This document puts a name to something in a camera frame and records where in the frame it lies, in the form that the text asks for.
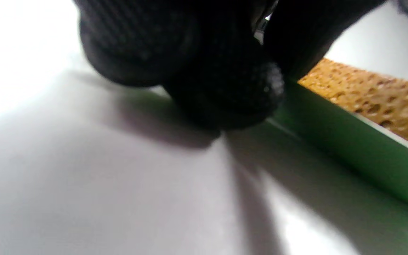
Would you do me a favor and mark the green plate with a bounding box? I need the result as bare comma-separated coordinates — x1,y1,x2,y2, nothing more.
266,80,408,213

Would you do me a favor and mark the brown porous bread slice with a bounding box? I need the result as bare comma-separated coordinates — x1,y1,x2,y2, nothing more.
298,58,408,153

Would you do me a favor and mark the person's left hand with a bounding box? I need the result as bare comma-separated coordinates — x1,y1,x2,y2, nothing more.
73,0,385,130

